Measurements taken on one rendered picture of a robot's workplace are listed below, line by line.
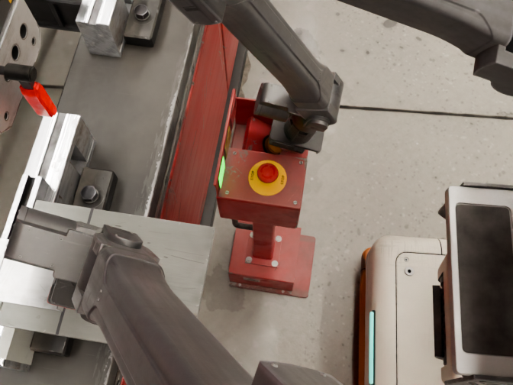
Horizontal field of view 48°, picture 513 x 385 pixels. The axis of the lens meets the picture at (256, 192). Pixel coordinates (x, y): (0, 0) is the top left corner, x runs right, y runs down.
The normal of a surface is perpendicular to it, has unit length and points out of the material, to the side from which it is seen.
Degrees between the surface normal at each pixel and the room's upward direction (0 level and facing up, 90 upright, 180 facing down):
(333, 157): 0
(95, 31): 90
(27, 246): 32
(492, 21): 21
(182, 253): 0
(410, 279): 0
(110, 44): 90
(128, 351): 58
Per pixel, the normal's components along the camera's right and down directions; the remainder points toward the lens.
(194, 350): 0.29, -0.96
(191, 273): 0.00, -0.37
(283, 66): -0.16, 0.96
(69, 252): 0.35, 0.12
